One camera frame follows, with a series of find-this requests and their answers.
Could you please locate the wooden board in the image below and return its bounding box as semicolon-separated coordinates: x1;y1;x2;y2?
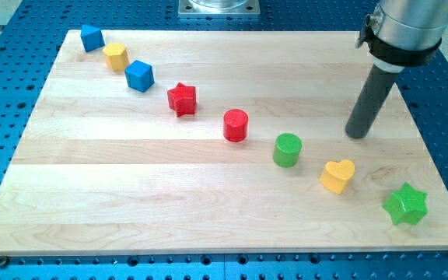
0;30;448;256

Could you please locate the green star block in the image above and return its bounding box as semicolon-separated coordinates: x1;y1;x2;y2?
383;182;428;226

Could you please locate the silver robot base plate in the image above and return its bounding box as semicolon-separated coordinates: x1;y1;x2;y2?
178;0;261;16

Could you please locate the blue triangle block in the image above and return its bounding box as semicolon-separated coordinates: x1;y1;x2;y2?
80;24;105;52

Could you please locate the red cylinder block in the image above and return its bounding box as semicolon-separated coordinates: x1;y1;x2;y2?
223;109;249;142

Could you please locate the blue cube block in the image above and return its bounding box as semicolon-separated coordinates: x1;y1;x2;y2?
124;60;155;93

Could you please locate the yellow heart block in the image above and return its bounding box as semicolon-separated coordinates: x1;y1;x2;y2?
320;159;355;194

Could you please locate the red star block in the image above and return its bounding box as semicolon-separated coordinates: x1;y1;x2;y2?
167;82;197;117

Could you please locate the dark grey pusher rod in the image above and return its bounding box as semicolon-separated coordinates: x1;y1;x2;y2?
345;65;399;138

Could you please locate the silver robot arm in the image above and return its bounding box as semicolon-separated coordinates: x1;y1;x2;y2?
355;0;448;73

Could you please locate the green cylinder block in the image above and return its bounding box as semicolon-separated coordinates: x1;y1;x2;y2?
272;133;303;168

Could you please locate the yellow hexagon block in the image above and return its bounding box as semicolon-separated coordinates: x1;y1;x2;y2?
103;43;129;72

